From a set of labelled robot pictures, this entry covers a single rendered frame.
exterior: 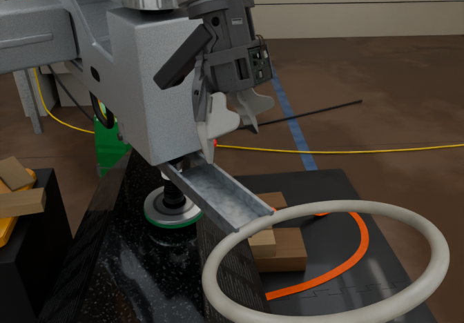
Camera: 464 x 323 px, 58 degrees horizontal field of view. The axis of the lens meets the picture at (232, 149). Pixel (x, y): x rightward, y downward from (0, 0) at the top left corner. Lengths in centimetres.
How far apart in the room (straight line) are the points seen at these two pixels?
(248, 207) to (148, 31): 53
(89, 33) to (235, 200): 75
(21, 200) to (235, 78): 140
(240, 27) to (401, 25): 641
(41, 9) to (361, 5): 540
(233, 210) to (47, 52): 97
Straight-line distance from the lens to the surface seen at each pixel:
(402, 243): 285
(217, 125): 53
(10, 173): 207
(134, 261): 140
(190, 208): 147
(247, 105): 64
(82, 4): 157
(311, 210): 110
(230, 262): 151
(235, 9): 55
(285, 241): 250
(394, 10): 680
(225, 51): 54
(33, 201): 182
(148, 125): 118
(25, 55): 172
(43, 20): 171
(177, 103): 120
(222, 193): 121
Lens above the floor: 186
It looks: 32 degrees down
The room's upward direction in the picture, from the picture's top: straight up
